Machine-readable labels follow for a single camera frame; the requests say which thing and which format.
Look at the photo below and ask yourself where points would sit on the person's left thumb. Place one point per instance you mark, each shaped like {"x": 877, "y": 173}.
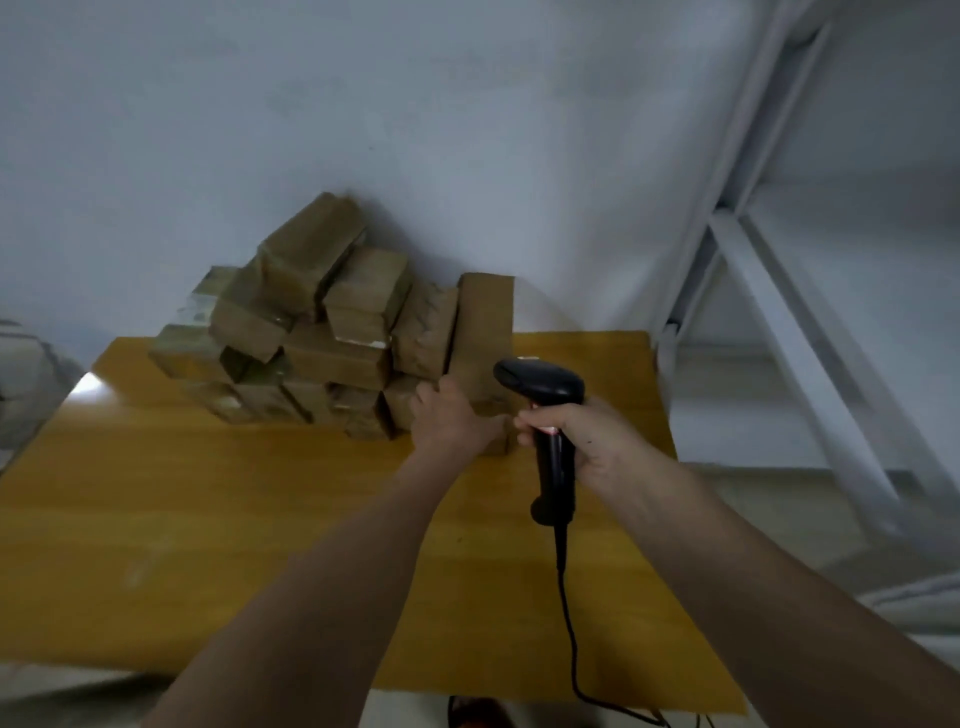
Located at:
{"x": 493, "y": 428}

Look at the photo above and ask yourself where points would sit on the person's right fingers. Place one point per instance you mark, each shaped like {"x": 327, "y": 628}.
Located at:
{"x": 531, "y": 424}

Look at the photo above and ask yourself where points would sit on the tall brown cardboard parcel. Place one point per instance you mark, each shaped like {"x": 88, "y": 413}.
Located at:
{"x": 484, "y": 330}

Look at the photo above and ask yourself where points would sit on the grey object beside table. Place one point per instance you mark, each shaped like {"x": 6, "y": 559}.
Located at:
{"x": 26, "y": 390}

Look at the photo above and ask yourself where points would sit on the person's right forearm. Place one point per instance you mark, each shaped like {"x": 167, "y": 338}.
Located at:
{"x": 757, "y": 600}

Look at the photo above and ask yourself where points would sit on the black handheld barcode scanner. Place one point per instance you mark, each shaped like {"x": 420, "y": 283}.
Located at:
{"x": 553, "y": 465}

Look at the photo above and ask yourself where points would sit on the pile of brown cardboard boxes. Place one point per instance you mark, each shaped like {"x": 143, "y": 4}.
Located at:
{"x": 315, "y": 322}

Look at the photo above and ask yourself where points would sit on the person's right hand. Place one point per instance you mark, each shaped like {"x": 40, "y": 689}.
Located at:
{"x": 600, "y": 446}

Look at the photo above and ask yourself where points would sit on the person's left forearm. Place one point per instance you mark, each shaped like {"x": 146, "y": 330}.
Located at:
{"x": 330, "y": 592}

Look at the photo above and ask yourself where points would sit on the person's left hand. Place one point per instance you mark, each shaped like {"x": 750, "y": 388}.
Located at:
{"x": 446, "y": 424}

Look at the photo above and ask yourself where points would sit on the white metal shelf rack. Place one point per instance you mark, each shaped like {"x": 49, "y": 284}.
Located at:
{"x": 772, "y": 300}

